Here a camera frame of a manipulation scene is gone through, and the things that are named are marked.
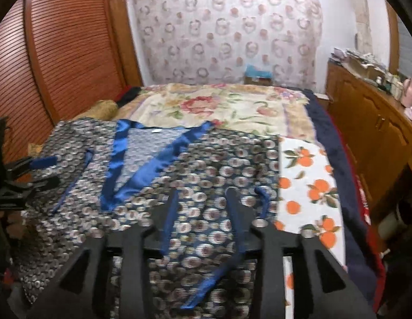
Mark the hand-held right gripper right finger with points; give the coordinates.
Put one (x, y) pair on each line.
(240, 217)

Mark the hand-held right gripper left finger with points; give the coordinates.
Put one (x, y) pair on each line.
(169, 221)

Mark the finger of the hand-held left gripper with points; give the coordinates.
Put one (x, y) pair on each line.
(43, 162)
(43, 183)

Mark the blue circle-patterned robe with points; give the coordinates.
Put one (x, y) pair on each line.
(219, 172)

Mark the orange fruit print blanket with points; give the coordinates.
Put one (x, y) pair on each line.
(302, 186)

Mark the yellow woven pillow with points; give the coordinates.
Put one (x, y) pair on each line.
(99, 109)

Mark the dark red cloth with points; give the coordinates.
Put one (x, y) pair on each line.
(127, 93)

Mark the floral pink pillow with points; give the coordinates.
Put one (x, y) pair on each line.
(192, 106)

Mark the navy quilt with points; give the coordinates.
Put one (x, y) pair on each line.
(329, 139)

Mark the wooden louvered wardrobe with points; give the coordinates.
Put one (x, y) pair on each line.
(59, 40)

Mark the red bedding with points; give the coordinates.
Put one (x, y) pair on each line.
(363, 199)

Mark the cardboard box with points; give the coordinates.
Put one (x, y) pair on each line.
(256, 80)

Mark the blue cloth bundle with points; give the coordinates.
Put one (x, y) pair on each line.
(257, 70)

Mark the wooden sideboard cabinet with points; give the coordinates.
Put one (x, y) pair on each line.
(359, 106)

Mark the pile of papers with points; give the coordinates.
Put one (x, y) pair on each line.
(355, 59)

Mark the group of small bottles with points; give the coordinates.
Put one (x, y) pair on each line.
(393, 85)

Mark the grey window blind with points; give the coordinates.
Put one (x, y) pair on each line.
(407, 46)

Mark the hanging beige cloth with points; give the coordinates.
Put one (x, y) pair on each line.
(363, 6)

